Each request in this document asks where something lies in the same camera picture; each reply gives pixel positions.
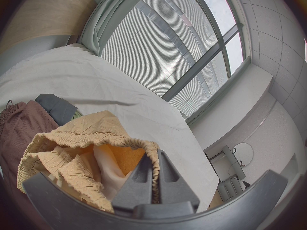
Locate brown shorts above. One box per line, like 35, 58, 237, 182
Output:
0, 100, 60, 184

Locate blue-green curtain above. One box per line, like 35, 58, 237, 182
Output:
80, 0, 159, 57

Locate tan shorts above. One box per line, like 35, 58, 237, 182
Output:
17, 110, 161, 213

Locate black garment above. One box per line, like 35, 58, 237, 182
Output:
35, 94, 78, 126

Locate bed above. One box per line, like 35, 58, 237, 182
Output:
0, 0, 220, 213

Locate round wall mirror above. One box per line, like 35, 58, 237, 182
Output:
227, 143, 254, 167

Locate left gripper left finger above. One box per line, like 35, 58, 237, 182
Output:
112, 151, 154, 216

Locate window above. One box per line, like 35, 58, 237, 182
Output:
97, 0, 252, 126

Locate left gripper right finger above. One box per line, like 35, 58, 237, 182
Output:
157, 149, 200, 213

